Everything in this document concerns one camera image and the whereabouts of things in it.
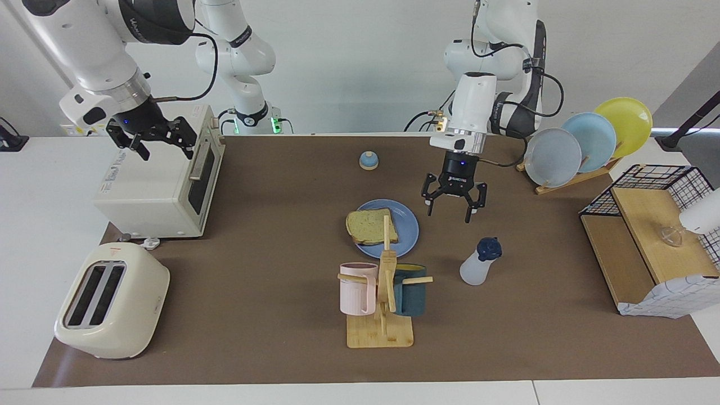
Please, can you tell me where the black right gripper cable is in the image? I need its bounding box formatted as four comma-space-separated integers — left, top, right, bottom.
151, 31, 219, 103

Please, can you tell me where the white cylindrical object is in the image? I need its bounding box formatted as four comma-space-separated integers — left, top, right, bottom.
678, 187, 720, 235

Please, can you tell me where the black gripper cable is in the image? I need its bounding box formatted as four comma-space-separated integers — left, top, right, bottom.
151, 31, 219, 103
470, 0, 565, 168

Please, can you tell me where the pink ribbed mug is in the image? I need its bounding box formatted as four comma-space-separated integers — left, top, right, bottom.
340, 263, 379, 316

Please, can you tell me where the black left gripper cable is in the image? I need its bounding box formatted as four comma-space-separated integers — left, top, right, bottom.
470, 0, 565, 168

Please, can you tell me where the white toaster power cord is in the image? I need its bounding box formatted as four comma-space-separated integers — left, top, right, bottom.
115, 233, 164, 251

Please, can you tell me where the white wall power strip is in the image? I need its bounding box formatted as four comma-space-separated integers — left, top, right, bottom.
59, 115, 113, 137

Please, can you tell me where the light blue round plate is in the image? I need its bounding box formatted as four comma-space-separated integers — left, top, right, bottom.
561, 112, 617, 174

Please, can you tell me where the cream two-slot toaster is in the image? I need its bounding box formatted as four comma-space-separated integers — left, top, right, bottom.
54, 242, 170, 359

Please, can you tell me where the black angled stand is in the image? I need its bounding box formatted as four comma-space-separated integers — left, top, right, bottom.
655, 90, 720, 151

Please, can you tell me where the wooden plate rack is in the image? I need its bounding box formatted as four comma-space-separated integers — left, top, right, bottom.
516, 156, 622, 195

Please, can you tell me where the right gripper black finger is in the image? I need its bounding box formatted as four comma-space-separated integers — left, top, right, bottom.
169, 117, 199, 160
106, 125, 151, 161

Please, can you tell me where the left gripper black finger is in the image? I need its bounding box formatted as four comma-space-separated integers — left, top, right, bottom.
462, 181, 488, 224
421, 173, 445, 217

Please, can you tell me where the white toaster oven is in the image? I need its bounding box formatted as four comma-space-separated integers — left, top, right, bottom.
93, 104, 226, 239

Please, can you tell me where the wooden mug tree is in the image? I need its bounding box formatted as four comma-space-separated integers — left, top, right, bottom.
337, 215, 434, 349

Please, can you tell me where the dark teal mug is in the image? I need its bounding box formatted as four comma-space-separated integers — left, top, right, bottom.
392, 264, 428, 317

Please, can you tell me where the translucent bottle navy cap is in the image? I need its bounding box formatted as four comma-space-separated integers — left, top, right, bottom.
460, 237, 503, 286

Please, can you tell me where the black wire basket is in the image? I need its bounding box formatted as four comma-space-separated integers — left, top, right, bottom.
579, 164, 720, 268

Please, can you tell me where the grey round plate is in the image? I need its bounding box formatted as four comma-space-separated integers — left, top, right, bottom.
524, 128, 583, 188

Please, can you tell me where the black desk clamp base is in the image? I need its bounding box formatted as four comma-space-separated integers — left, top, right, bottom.
0, 116, 30, 152

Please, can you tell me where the black left arm base cable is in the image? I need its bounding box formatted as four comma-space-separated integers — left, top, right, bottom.
403, 90, 457, 133

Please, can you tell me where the yellow round plate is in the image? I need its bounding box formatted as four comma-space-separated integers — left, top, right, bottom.
595, 97, 653, 159

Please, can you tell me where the wooden shelf box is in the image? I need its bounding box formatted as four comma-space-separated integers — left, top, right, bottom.
580, 187, 720, 307

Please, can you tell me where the toasted bread slice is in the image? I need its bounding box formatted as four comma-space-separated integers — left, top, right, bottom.
345, 208, 399, 245

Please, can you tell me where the brown table mat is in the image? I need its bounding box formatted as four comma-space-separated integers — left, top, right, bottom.
32, 135, 720, 388

